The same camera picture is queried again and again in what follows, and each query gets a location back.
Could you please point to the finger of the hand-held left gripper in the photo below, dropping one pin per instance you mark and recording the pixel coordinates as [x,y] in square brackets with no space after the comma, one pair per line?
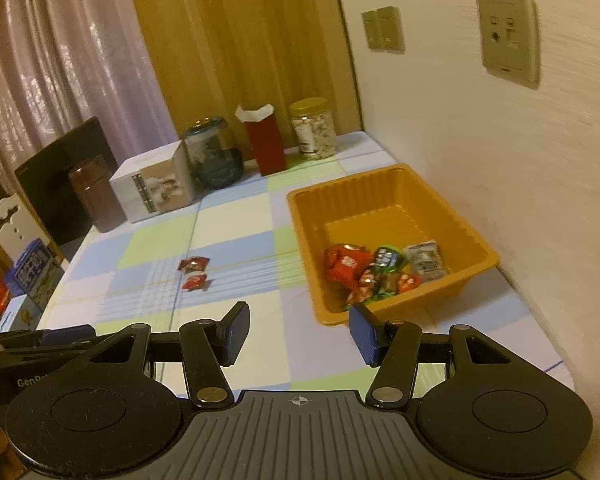
[70,333]
[80,346]

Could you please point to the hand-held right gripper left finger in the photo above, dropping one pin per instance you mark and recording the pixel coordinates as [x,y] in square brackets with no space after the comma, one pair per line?
[237,330]

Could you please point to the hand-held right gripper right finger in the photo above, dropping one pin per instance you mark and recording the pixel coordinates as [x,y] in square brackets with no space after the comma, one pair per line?
[362,335]

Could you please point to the large red snack packet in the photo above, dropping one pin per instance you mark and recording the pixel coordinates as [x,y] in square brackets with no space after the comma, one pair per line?
[345,262]

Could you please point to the white snack packet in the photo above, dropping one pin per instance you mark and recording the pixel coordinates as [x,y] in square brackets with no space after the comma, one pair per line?
[426,258]

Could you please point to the orange plastic tray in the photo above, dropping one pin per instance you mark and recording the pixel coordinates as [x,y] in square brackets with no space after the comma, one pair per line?
[395,200]

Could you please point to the white and blue carton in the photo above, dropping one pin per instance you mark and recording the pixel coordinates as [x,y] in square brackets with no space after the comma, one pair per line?
[20,312]

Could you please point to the blue printed box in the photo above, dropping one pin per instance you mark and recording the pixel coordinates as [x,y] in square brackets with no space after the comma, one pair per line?
[32,267]

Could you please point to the checkered tablecloth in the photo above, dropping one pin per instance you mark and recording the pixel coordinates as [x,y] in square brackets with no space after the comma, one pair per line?
[250,220]

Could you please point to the white carved chair back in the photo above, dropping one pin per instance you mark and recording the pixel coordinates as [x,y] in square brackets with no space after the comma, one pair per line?
[10,220]

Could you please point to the brown cylindrical canister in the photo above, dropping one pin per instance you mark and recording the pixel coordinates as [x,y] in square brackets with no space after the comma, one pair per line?
[97,195]

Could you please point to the white printed box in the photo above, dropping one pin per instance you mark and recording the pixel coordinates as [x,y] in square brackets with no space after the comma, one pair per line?
[152,185]

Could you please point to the dark glass jar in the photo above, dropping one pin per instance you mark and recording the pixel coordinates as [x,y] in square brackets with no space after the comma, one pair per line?
[215,160]

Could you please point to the red carton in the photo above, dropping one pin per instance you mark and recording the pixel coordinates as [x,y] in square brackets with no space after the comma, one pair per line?
[265,145]

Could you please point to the clear plastic jar yellow lid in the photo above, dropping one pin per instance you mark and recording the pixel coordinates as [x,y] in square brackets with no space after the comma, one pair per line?
[314,132]

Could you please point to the pink curtain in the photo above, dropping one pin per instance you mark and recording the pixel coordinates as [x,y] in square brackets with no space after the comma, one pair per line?
[55,60]

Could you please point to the yellow curtain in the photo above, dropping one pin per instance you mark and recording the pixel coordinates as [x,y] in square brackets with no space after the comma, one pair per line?
[230,35]

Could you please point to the wall switch plate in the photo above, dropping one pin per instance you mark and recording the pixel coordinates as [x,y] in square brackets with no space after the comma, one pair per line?
[384,29]

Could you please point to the wall socket plate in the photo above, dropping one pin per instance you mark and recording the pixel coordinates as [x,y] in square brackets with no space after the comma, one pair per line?
[509,40]

